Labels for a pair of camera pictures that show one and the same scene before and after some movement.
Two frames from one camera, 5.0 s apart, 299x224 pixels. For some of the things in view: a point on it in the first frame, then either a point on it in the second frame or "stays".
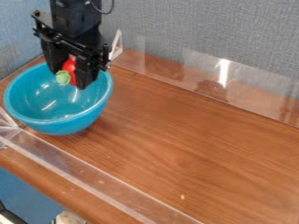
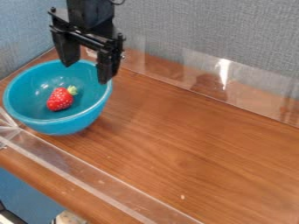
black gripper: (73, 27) to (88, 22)
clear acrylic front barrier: (96, 180) stays
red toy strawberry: (65, 76) to (60, 98)
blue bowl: (55, 108) stays
